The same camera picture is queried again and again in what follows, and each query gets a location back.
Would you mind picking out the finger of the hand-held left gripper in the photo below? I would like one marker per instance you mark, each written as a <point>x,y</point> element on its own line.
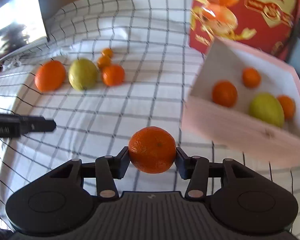
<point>35,125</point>

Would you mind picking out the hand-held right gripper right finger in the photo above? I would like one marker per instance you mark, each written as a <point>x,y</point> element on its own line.
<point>182,166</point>

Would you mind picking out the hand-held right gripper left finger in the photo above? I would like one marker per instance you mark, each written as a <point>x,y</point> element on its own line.
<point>122,165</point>

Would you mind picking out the large orange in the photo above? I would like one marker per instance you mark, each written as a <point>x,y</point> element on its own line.
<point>50,76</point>

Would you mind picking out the pink cardboard box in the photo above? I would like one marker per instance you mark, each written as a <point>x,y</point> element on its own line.
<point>227,127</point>

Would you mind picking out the yellow-green lemon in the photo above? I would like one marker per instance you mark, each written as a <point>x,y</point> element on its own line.
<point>265,110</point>
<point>82,74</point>

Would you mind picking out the small tangerine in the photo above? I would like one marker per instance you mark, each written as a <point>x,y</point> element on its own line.
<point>104,61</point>
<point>107,52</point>

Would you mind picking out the white checkered tablecloth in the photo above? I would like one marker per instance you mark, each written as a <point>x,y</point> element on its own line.
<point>102,110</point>

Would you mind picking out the black monitor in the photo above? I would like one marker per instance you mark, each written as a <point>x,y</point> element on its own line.
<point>15,30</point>

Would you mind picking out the red snack bag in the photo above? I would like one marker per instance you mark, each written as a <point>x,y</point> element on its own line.
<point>260,35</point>

